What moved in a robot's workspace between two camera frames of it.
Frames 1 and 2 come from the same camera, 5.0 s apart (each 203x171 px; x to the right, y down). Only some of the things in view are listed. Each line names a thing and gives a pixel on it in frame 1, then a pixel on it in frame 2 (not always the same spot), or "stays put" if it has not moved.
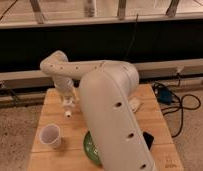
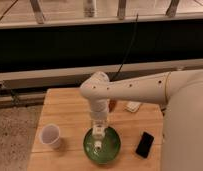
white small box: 134,103 stays put
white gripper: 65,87 to 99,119
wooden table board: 70,156 stays put
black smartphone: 149,139 stays put
